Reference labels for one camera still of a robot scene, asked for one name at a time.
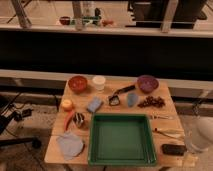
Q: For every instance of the black eraser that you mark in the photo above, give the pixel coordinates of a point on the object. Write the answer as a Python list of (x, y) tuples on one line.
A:
[(171, 149)]

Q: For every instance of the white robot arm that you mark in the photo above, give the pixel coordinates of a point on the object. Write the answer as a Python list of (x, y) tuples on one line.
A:
[(201, 137)]

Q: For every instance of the red bowl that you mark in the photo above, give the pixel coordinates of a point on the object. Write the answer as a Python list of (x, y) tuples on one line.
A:
[(77, 84)]

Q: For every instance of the purple bowl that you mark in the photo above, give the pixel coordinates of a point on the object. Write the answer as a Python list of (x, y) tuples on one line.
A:
[(147, 83)]

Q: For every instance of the white cup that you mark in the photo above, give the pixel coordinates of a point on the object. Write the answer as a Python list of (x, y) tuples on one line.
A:
[(99, 82)]

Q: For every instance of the blue sponge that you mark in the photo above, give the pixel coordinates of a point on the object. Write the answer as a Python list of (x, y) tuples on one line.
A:
[(94, 105)]

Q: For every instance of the blue cup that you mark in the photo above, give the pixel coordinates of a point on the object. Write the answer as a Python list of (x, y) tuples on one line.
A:
[(132, 99)]

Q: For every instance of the striped metal ball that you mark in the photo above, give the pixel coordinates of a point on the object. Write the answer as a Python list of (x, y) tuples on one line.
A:
[(78, 119)]

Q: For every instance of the yellow round fruit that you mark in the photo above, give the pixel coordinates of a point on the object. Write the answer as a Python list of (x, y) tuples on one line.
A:
[(67, 104)]

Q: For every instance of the bunch of dark grapes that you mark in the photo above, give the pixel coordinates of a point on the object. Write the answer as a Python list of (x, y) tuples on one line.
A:
[(152, 101)]

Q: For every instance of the red chili pepper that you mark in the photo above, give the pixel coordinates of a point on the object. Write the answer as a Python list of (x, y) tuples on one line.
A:
[(68, 118)]

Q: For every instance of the green plastic tray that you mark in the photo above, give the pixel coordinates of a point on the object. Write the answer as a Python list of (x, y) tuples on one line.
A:
[(121, 140)]

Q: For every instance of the small metal fork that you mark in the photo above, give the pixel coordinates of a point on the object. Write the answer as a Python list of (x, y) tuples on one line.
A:
[(160, 117)]

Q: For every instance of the grey cloth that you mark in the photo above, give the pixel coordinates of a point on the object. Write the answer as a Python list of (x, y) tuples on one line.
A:
[(70, 145)]

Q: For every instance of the wooden table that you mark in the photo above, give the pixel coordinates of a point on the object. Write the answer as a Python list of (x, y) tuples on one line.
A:
[(53, 154)]

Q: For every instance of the wooden handled knife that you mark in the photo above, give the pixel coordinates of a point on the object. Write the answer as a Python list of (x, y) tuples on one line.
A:
[(170, 133)]

